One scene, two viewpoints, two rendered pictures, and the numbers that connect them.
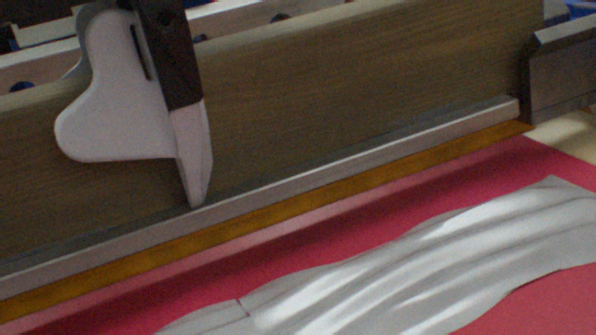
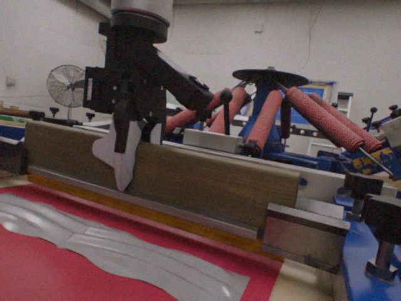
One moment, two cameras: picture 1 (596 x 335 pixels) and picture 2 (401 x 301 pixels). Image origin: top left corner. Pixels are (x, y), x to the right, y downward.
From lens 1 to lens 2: 25 cm
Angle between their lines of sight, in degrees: 42
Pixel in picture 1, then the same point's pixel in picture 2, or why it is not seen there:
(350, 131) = (183, 200)
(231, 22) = not seen: hidden behind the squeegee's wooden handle
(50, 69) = not seen: hidden behind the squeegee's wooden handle
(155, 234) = (104, 190)
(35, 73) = not seen: hidden behind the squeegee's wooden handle
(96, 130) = (100, 148)
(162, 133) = (114, 158)
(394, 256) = (146, 247)
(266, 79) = (160, 163)
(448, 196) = (205, 253)
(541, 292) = (144, 288)
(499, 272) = (146, 271)
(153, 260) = (112, 204)
